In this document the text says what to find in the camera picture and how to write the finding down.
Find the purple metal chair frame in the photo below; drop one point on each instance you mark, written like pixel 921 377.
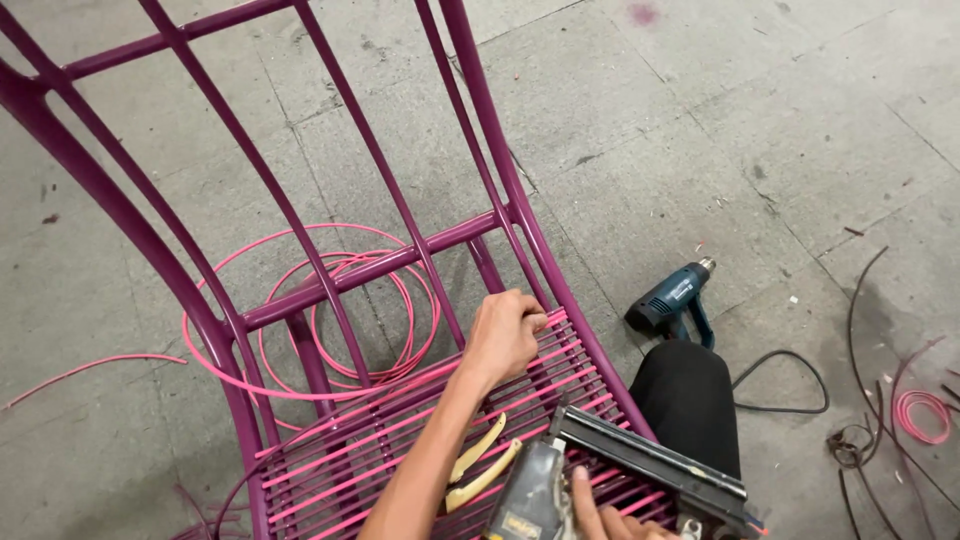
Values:
pixel 375 267

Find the person's left hand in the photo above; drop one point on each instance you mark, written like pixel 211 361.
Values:
pixel 502 337

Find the pink woven seat strands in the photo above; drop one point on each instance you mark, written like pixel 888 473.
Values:
pixel 352 465

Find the blue heat gun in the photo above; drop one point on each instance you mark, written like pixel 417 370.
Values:
pixel 671 296

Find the person's black trouser leg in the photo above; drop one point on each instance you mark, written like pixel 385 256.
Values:
pixel 686 397

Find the person's right hand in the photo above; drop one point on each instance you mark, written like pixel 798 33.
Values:
pixel 600 521

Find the black pneumatic staple gun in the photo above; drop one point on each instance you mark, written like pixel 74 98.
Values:
pixel 645 457

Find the person's left fingers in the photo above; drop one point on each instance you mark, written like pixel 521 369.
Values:
pixel 534 316

